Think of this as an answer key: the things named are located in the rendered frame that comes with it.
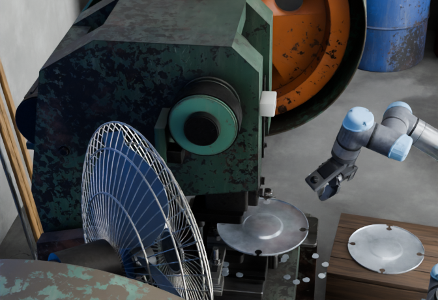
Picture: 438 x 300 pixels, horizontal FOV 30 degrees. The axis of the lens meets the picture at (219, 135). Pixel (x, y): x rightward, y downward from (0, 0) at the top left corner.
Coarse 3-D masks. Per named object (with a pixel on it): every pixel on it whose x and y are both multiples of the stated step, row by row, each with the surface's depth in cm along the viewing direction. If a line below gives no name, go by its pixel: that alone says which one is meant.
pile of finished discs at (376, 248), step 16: (384, 224) 327; (352, 240) 320; (368, 240) 320; (384, 240) 319; (400, 240) 319; (416, 240) 319; (352, 256) 311; (368, 256) 311; (384, 256) 310; (400, 256) 311; (416, 256) 311; (384, 272) 304; (400, 272) 303
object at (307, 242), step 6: (312, 222) 261; (300, 228) 258; (312, 228) 258; (312, 234) 256; (306, 240) 253; (312, 240) 253; (300, 246) 253; (306, 246) 252; (312, 246) 252; (258, 252) 259; (270, 258) 260; (276, 258) 260; (270, 264) 261; (276, 264) 261
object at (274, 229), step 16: (256, 208) 267; (272, 208) 267; (288, 208) 267; (240, 224) 260; (256, 224) 259; (272, 224) 259; (288, 224) 260; (304, 224) 260; (224, 240) 254; (240, 240) 254; (256, 240) 254; (272, 240) 253; (288, 240) 253
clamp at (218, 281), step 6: (216, 252) 246; (222, 252) 253; (216, 258) 247; (222, 258) 251; (210, 264) 248; (216, 264) 248; (222, 264) 250; (210, 270) 246; (216, 270) 246; (204, 276) 247; (216, 276) 244; (222, 276) 247; (216, 282) 244; (222, 282) 244; (216, 288) 243; (222, 288) 245; (216, 294) 244
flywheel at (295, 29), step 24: (264, 0) 258; (312, 0) 256; (336, 0) 251; (288, 24) 261; (312, 24) 260; (336, 24) 255; (288, 48) 266; (312, 48) 265; (336, 48) 259; (288, 72) 270; (312, 72) 265; (288, 96) 271; (312, 96) 270
